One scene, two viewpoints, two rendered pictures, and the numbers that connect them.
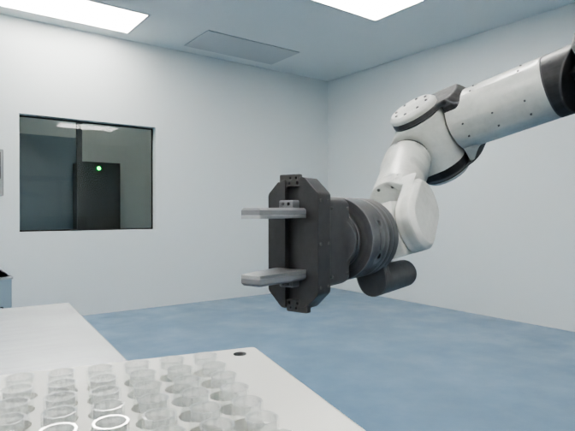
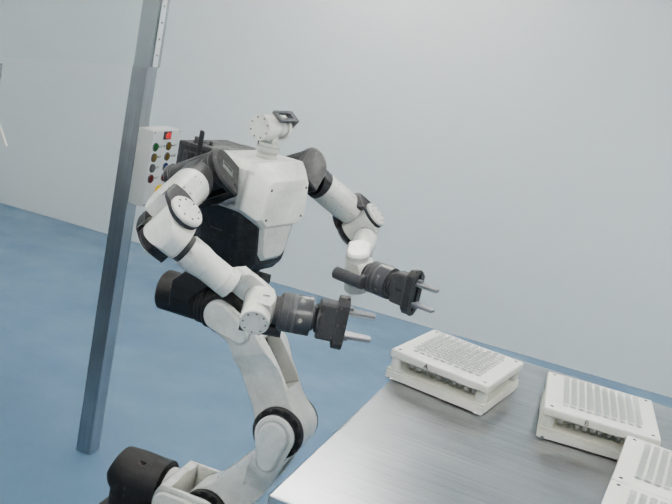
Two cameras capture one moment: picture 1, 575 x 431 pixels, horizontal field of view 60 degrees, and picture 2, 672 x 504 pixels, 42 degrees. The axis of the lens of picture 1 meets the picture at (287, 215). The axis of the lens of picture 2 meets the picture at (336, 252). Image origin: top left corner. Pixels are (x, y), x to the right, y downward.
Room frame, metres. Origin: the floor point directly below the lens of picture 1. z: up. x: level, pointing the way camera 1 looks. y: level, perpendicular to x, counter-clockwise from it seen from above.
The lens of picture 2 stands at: (1.68, 1.41, 1.64)
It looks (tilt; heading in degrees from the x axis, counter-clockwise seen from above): 14 degrees down; 231
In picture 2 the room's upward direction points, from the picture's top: 12 degrees clockwise
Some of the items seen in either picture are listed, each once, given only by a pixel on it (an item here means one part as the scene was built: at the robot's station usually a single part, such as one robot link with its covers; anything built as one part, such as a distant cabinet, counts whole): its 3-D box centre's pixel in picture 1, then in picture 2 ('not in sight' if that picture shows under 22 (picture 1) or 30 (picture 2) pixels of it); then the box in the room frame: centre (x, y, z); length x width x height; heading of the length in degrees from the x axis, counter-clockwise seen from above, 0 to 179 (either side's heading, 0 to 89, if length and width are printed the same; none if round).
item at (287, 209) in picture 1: (272, 209); (362, 312); (0.43, 0.01, 1.06); 0.06 x 0.03 x 0.02; 145
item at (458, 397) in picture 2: not in sight; (453, 378); (0.16, 0.09, 0.91); 0.24 x 0.24 x 0.02; 23
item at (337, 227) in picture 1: (323, 239); (319, 318); (0.50, -0.04, 1.03); 0.12 x 0.10 x 0.13; 145
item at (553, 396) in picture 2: not in sight; (599, 407); (0.00, 0.38, 0.96); 0.25 x 0.24 x 0.02; 38
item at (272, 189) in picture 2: not in sight; (238, 201); (0.44, -0.55, 1.16); 0.34 x 0.30 x 0.36; 23
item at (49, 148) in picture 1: (90, 176); not in sight; (5.21, 2.06, 1.43); 1.38 x 0.01 x 1.16; 126
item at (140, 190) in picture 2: not in sight; (154, 165); (0.32, -1.30, 1.08); 0.17 x 0.06 x 0.26; 32
